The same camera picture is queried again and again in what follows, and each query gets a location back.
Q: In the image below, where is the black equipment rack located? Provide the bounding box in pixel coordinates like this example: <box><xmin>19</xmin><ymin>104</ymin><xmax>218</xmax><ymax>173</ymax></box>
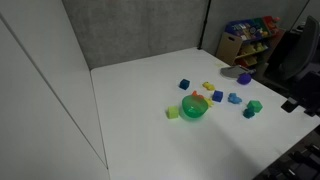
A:
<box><xmin>254</xmin><ymin>124</ymin><xmax>320</xmax><ymax>180</ymax></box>

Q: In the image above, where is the gray flat object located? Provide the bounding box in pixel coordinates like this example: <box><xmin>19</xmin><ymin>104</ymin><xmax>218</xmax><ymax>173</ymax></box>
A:
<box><xmin>220</xmin><ymin>65</ymin><xmax>250</xmax><ymax>79</ymax></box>

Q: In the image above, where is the teal animal toy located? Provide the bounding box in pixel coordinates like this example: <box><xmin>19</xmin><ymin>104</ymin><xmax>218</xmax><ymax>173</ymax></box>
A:
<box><xmin>242</xmin><ymin>108</ymin><xmax>256</xmax><ymax>119</ymax></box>

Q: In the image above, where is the dark blue cube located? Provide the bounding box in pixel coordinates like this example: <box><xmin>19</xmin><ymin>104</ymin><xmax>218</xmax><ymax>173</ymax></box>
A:
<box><xmin>179</xmin><ymin>78</ymin><xmax>191</xmax><ymax>91</ymax></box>

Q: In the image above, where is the black table clamp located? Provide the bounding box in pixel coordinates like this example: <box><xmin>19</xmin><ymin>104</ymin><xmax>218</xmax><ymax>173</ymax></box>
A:
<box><xmin>280</xmin><ymin>96</ymin><xmax>300</xmax><ymax>114</ymax></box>

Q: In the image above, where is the blue horse shaped toy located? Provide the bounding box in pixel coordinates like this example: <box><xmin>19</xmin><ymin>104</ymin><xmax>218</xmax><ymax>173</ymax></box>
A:
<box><xmin>227</xmin><ymin>92</ymin><xmax>243</xmax><ymax>105</ymax></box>

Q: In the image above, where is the small yellow toy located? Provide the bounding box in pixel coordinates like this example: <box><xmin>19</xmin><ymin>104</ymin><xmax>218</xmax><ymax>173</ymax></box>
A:
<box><xmin>203</xmin><ymin>97</ymin><xmax>215</xmax><ymax>108</ymax></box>

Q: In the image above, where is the green cube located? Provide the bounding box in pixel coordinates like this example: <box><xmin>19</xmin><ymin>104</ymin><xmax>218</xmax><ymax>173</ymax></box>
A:
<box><xmin>246</xmin><ymin>99</ymin><xmax>264</xmax><ymax>114</ymax></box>

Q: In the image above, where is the yellow duck toy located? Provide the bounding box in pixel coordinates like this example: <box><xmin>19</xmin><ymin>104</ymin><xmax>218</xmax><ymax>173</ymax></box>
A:
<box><xmin>202</xmin><ymin>81</ymin><xmax>216</xmax><ymax>92</ymax></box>

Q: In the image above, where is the toy shelf with colourful bins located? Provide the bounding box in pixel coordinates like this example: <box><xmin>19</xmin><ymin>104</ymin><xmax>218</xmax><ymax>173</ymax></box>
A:
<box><xmin>216</xmin><ymin>15</ymin><xmax>286</xmax><ymax>70</ymax></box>

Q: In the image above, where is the yellow-green cube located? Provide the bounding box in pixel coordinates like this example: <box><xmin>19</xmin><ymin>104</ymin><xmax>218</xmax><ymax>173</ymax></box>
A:
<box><xmin>166</xmin><ymin>105</ymin><xmax>180</xmax><ymax>120</ymax></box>

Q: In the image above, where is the black vertical pole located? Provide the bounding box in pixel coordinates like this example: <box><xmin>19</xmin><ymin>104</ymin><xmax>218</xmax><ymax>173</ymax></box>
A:
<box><xmin>197</xmin><ymin>0</ymin><xmax>212</xmax><ymax>51</ymax></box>

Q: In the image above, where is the green translucent bowl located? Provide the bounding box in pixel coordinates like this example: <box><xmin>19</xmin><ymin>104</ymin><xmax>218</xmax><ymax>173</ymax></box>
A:
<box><xmin>181</xmin><ymin>94</ymin><xmax>210</xmax><ymax>119</ymax></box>

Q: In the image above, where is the orange toy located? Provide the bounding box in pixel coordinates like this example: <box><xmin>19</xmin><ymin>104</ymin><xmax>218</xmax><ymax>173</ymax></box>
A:
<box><xmin>191</xmin><ymin>90</ymin><xmax>205</xmax><ymax>100</ymax></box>

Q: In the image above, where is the purple round toy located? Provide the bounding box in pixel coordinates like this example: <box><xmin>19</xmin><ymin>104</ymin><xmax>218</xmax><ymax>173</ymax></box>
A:
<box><xmin>236</xmin><ymin>72</ymin><xmax>253</xmax><ymax>86</ymax></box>

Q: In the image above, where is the black office chair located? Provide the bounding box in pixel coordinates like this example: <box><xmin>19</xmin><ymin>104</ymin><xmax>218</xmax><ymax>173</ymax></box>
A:
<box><xmin>265</xmin><ymin>15</ymin><xmax>320</xmax><ymax>88</ymax></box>

